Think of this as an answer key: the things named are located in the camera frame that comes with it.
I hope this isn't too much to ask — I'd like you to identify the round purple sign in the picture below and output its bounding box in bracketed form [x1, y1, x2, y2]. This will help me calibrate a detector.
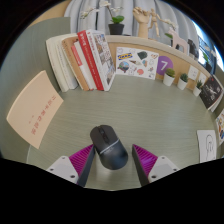
[155, 55, 174, 76]

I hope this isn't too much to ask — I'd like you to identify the thick white book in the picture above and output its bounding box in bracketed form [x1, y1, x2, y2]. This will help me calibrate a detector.
[45, 33, 79, 93]

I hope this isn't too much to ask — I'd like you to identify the black computer mouse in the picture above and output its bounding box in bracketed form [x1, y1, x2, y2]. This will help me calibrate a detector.
[89, 124, 129, 171]

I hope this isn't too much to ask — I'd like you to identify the tan book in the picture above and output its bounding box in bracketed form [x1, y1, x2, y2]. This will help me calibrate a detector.
[61, 35, 91, 92]

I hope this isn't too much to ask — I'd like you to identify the pink wooden horse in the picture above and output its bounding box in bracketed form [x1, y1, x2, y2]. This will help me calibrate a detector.
[168, 27, 190, 56]

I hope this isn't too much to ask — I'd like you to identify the black book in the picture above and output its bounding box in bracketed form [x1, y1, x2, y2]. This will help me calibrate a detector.
[199, 75, 224, 111]

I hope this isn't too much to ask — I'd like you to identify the white mouse pad with drawing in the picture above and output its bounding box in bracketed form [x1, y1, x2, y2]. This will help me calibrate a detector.
[196, 129, 218, 164]

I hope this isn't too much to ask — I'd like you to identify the beige booklet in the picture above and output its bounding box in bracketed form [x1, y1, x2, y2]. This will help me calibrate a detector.
[5, 69, 65, 150]

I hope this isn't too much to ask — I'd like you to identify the white card with stickers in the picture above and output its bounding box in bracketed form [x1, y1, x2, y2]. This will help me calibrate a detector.
[115, 46, 160, 81]

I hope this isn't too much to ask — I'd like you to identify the small succulent in white pot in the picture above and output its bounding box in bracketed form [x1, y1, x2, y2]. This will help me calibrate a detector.
[162, 67, 176, 88]
[176, 72, 189, 91]
[192, 79, 204, 98]

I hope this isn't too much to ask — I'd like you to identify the white wall socket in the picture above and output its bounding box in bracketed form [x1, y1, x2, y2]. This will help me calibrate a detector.
[187, 64, 200, 82]
[198, 71, 208, 86]

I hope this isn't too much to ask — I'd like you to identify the white orchid plant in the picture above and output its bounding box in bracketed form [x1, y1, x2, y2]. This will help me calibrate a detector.
[159, 18, 179, 39]

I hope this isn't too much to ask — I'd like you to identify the green desk divider panel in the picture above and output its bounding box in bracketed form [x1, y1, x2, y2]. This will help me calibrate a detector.
[0, 17, 72, 159]

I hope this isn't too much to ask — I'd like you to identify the grey curtain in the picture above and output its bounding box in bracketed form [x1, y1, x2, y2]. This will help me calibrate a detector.
[63, 0, 201, 38]

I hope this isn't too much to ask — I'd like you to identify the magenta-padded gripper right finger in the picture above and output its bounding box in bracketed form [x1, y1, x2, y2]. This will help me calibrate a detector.
[131, 143, 181, 187]

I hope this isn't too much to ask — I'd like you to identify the dark wooden horse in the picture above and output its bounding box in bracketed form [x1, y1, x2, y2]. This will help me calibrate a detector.
[187, 38, 200, 60]

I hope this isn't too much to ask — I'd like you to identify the colourful sticker card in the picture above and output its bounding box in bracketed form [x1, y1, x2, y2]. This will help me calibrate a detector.
[215, 108, 224, 146]

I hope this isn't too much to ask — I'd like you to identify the red-spined picture book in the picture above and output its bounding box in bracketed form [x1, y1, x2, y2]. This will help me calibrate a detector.
[77, 29, 117, 92]

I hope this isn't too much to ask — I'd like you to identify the dark-framed window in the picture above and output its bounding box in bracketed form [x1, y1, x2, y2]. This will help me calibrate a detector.
[193, 19, 224, 71]

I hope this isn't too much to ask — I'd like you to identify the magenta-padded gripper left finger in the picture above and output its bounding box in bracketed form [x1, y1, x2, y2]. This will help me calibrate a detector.
[45, 143, 97, 188]

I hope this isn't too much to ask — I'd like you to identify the wooden hand model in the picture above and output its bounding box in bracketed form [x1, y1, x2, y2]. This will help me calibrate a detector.
[132, 6, 151, 40]

